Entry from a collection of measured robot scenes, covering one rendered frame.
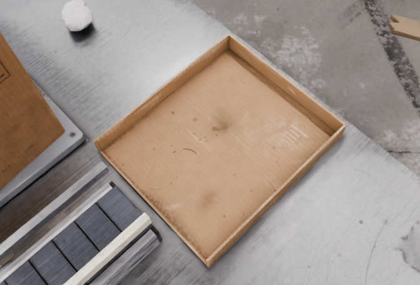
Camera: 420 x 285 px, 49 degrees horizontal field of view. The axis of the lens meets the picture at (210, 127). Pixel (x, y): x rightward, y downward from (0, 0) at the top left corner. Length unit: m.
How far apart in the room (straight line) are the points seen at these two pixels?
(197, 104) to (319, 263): 0.32
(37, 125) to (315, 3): 1.56
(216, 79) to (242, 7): 1.25
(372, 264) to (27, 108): 0.53
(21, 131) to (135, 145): 0.18
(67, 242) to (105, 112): 0.24
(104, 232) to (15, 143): 0.19
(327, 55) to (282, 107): 1.15
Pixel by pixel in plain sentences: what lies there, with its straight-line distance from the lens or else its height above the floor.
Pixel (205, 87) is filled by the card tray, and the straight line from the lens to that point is 0.81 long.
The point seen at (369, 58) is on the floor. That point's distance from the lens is 1.96.
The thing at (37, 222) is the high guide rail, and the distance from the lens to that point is 0.62.
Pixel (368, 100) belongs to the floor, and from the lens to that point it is 1.85.
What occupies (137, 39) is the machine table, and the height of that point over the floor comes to 0.83.
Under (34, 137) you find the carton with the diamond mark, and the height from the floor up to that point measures 0.90.
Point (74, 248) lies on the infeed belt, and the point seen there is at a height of 0.88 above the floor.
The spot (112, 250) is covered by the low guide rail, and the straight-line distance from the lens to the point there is 0.63.
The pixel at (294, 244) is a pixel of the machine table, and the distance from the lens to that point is 0.71.
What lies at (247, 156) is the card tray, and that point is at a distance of 0.75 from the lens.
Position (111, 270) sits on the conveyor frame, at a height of 0.88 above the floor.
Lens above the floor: 1.51
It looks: 62 degrees down
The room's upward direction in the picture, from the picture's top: 5 degrees counter-clockwise
